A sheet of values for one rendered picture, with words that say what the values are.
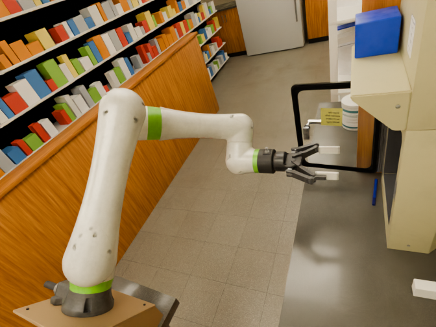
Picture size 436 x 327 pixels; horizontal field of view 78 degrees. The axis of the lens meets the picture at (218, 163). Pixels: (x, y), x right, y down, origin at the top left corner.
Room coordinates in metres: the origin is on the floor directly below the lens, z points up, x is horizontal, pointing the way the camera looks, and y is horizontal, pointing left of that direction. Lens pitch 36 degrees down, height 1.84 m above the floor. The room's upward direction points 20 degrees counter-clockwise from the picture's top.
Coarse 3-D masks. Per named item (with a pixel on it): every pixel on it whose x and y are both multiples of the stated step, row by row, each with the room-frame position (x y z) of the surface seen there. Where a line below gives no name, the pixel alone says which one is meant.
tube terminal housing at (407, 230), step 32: (416, 0) 0.53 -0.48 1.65; (416, 32) 0.49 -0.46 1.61; (416, 64) 0.45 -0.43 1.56; (416, 96) 0.44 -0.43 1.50; (416, 128) 0.44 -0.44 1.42; (384, 160) 0.69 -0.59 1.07; (416, 160) 0.43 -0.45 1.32; (384, 192) 0.61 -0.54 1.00; (416, 192) 0.42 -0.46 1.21; (416, 224) 0.41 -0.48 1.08
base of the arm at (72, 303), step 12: (48, 288) 0.60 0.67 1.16; (60, 288) 0.56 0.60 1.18; (60, 300) 0.53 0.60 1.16; (72, 300) 0.50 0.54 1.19; (84, 300) 0.49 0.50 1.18; (96, 300) 0.49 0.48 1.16; (108, 300) 0.50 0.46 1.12; (72, 312) 0.47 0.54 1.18; (84, 312) 0.46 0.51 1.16; (96, 312) 0.46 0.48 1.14
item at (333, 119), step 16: (304, 96) 0.88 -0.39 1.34; (320, 96) 0.85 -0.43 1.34; (336, 96) 0.81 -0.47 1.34; (304, 112) 0.89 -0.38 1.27; (320, 112) 0.85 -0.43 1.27; (336, 112) 0.81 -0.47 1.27; (352, 112) 0.78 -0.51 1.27; (368, 112) 0.74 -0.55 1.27; (320, 128) 0.85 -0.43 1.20; (336, 128) 0.81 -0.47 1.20; (352, 128) 0.77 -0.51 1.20; (368, 128) 0.74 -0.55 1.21; (304, 144) 0.89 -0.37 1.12; (320, 144) 0.85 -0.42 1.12; (336, 144) 0.81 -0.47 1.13; (352, 144) 0.77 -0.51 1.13; (368, 144) 0.74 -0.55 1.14; (320, 160) 0.86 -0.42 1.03; (336, 160) 0.81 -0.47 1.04; (352, 160) 0.77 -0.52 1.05; (368, 160) 0.74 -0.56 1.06
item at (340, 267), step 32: (320, 192) 0.77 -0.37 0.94; (352, 192) 0.71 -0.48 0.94; (320, 224) 0.62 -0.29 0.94; (352, 224) 0.57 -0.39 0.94; (384, 224) 0.53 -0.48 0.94; (320, 256) 0.50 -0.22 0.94; (352, 256) 0.46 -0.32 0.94; (384, 256) 0.43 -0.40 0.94; (416, 256) 0.39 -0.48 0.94; (288, 288) 0.44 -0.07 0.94; (320, 288) 0.40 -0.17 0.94; (352, 288) 0.37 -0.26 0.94; (384, 288) 0.34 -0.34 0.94; (288, 320) 0.35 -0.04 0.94; (320, 320) 0.32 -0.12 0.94; (352, 320) 0.29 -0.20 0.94; (384, 320) 0.27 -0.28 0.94; (416, 320) 0.24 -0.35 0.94
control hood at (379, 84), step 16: (352, 48) 0.76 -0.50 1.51; (352, 64) 0.65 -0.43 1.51; (368, 64) 0.62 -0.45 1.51; (384, 64) 0.59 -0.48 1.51; (400, 64) 0.57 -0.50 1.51; (352, 80) 0.57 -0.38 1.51; (368, 80) 0.55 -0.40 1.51; (384, 80) 0.52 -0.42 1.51; (400, 80) 0.50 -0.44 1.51; (352, 96) 0.51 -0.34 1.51; (368, 96) 0.49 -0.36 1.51; (384, 96) 0.48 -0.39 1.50; (400, 96) 0.46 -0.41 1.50; (384, 112) 0.47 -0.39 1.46; (400, 112) 0.46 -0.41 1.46; (400, 128) 0.45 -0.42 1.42
